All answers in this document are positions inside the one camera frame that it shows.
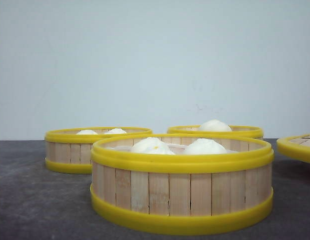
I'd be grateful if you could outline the bamboo steamer basket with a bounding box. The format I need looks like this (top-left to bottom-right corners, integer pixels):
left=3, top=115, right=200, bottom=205
left=45, top=126, right=152, bottom=174
left=167, top=125, right=264, bottom=140
left=90, top=134, right=274, bottom=235

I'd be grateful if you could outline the yellow rimmed steamer lid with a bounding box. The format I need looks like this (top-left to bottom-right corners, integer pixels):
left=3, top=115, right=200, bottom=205
left=276, top=133, right=310, bottom=163

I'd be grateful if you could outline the left bun in front basket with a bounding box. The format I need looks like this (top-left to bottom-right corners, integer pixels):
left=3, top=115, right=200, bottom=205
left=131, top=137, right=175, bottom=155

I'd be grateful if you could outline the bun in basket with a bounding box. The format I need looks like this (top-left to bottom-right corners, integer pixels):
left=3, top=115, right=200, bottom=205
left=131, top=137, right=175, bottom=155
left=198, top=119, right=232, bottom=132
left=76, top=129, right=98, bottom=135
left=104, top=128, right=127, bottom=135
left=183, top=138, right=227, bottom=155

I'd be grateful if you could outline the right bun in left basket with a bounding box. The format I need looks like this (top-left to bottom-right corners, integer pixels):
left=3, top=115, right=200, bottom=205
left=104, top=128, right=127, bottom=135

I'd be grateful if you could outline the right bun in front basket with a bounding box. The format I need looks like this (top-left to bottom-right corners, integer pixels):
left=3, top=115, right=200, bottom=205
left=183, top=138, right=227, bottom=155

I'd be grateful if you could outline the bun in rear basket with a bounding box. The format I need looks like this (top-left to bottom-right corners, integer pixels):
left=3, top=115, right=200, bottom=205
left=198, top=119, right=232, bottom=132

